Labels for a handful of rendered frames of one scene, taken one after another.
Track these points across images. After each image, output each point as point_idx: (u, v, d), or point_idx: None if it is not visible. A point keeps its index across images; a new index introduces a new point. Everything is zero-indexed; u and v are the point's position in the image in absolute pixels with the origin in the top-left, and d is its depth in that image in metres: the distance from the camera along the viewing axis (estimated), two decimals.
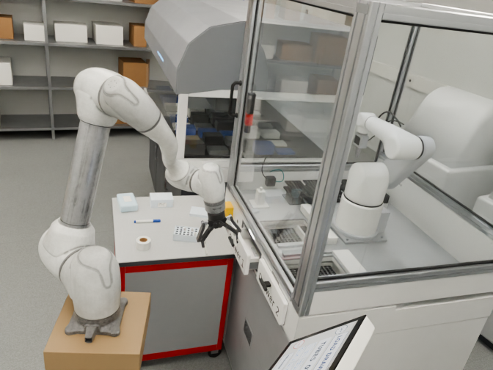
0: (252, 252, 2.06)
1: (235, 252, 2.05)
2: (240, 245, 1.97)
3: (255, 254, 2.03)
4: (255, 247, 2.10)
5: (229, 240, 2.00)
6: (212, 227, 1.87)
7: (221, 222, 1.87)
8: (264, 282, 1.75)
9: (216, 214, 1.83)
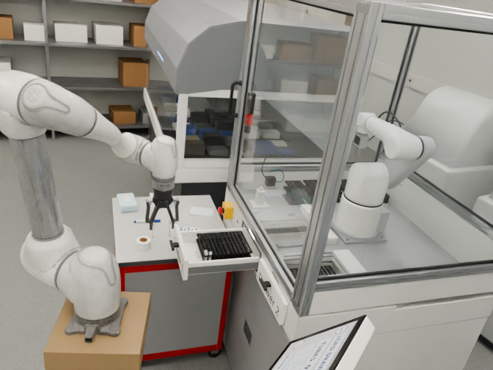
0: (196, 256, 1.97)
1: (177, 257, 1.96)
2: (180, 249, 1.88)
3: (198, 258, 1.94)
4: None
5: (170, 244, 1.91)
6: (157, 206, 1.75)
7: (167, 202, 1.75)
8: (264, 282, 1.75)
9: (163, 192, 1.71)
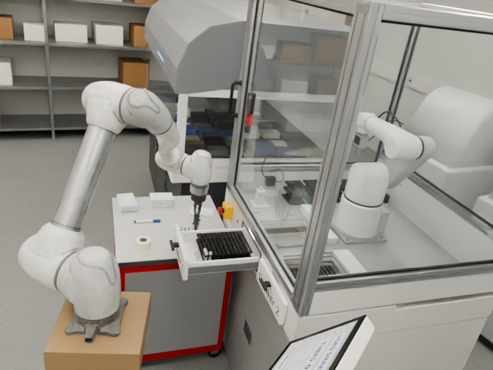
0: (196, 256, 1.97)
1: (177, 257, 1.96)
2: (180, 249, 1.88)
3: (198, 258, 1.94)
4: None
5: (170, 244, 1.91)
6: (200, 208, 2.12)
7: (202, 202, 2.14)
8: (264, 282, 1.75)
9: (205, 194, 2.10)
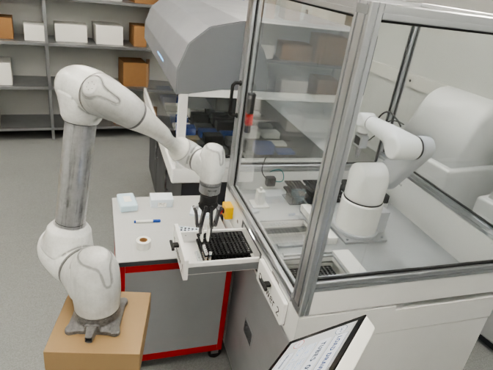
0: (196, 256, 1.97)
1: (177, 257, 1.96)
2: (180, 249, 1.88)
3: (198, 258, 1.94)
4: None
5: (170, 244, 1.91)
6: (204, 211, 1.83)
7: (213, 206, 1.83)
8: (264, 282, 1.75)
9: (210, 197, 1.79)
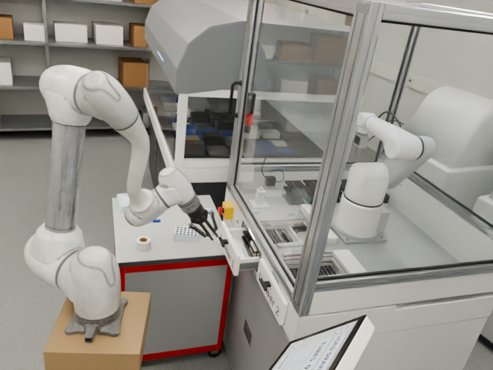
0: (243, 252, 2.04)
1: (225, 253, 2.03)
2: (230, 246, 1.95)
3: (246, 255, 2.01)
4: (246, 247, 2.09)
5: (220, 241, 1.98)
6: (199, 224, 1.88)
7: (203, 216, 1.87)
8: (264, 282, 1.75)
9: (194, 212, 1.83)
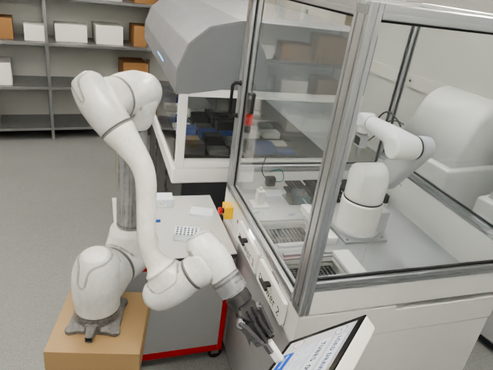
0: None
1: (244, 252, 2.06)
2: (250, 244, 1.98)
3: None
4: None
5: (240, 239, 2.01)
6: (251, 317, 1.26)
7: (253, 305, 1.29)
8: (264, 282, 1.75)
9: (243, 291, 1.27)
